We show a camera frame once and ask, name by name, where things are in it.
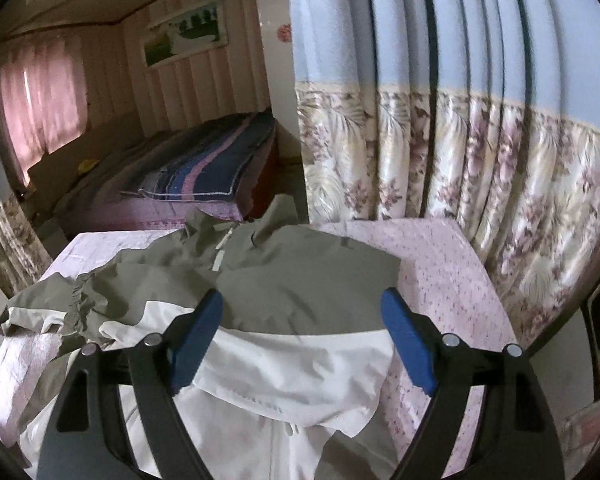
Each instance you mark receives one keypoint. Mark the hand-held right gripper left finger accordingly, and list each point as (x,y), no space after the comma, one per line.
(195,340)

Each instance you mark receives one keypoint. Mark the small yellow object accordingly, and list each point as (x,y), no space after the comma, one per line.
(86,164)

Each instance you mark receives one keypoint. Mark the red round sticker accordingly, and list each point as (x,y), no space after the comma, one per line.
(284,33)

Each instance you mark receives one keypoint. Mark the landscape wall picture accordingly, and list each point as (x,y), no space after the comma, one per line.
(190,30)

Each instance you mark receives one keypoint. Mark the white wardrobe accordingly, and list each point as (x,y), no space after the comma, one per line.
(275,85)

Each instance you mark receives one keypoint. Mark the olive and white jacket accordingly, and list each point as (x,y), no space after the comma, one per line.
(290,270)

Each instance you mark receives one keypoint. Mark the pink floral bed sheet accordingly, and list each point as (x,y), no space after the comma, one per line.
(455,270)

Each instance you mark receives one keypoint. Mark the pink window curtain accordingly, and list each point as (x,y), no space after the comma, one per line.
(35,100)

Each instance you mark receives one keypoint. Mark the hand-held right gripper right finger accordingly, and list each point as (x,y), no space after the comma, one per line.
(410,340)

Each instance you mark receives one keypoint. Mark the striped blanket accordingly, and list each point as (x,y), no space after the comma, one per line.
(215,160)

